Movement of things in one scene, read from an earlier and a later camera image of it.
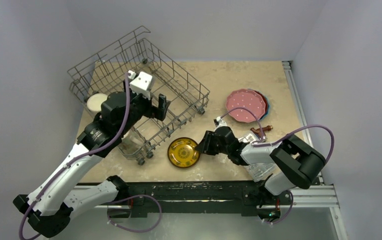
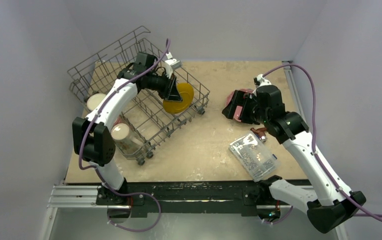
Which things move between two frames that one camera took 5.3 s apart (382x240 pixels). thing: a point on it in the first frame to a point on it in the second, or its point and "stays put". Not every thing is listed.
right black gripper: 211,142 to 239,105
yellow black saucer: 182,152 to 187,94
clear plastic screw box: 257,171 stays put
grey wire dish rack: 177,98 stays put
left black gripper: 158,112 to 170,91
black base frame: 249,198 stays put
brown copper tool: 258,130 stays put
